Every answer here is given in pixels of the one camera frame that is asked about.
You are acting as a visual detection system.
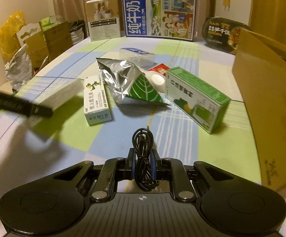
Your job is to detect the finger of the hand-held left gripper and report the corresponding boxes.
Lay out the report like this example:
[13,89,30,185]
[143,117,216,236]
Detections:
[0,86,54,118]

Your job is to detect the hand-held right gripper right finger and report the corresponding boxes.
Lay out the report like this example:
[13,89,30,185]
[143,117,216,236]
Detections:
[151,149,232,202]

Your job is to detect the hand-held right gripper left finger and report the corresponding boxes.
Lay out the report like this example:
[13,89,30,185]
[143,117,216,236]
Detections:
[52,148,136,202]

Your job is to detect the black cable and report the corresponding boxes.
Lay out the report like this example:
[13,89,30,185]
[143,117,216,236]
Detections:
[132,128,160,191]

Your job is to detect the plain white box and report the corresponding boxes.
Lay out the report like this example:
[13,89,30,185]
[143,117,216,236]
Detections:
[36,78,85,113]

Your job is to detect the silver foil bag green leaf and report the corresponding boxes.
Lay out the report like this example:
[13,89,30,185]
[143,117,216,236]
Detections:
[96,57,172,112]

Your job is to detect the white plastic spoon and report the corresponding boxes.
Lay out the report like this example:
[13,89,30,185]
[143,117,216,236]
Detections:
[145,70,167,92]

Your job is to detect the large brown cardboard box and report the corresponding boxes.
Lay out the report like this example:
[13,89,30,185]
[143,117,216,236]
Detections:
[232,27,286,193]

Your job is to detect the desktop with checked tablecloth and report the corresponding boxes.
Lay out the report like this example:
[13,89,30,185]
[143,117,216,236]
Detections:
[0,36,283,228]

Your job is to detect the crumpled silver white bag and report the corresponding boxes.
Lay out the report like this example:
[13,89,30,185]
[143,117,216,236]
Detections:
[4,43,34,92]

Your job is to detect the white tube box green print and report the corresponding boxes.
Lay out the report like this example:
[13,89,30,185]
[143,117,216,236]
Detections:
[83,75,113,127]

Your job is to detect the small brown cardboard box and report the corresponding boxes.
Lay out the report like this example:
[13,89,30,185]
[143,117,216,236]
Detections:
[16,21,72,68]

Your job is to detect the white cardboard hanger tab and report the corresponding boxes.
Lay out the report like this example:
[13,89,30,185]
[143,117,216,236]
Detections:
[16,21,44,47]

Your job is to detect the yellow plastic bag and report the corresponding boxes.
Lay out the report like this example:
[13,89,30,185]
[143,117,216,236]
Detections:
[0,10,34,55]

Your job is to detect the green and white box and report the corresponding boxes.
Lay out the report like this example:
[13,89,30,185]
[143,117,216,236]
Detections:
[165,67,231,135]

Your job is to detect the green tissue packet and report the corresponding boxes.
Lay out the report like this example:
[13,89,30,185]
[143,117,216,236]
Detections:
[40,15,63,27]

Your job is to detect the red snack packet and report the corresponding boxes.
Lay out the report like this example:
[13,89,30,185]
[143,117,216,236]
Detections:
[148,64,171,77]

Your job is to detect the clear plastic box blue label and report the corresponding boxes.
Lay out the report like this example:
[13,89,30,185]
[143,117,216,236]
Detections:
[119,47,156,67]

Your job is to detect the white product box with photo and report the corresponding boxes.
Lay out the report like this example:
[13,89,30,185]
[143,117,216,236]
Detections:
[85,0,122,42]

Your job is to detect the black instant rice bowl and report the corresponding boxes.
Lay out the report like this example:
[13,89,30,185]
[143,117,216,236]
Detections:
[202,17,251,55]

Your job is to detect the blue illustrated milk carton box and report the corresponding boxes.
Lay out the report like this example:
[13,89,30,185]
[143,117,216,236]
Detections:
[121,0,198,42]

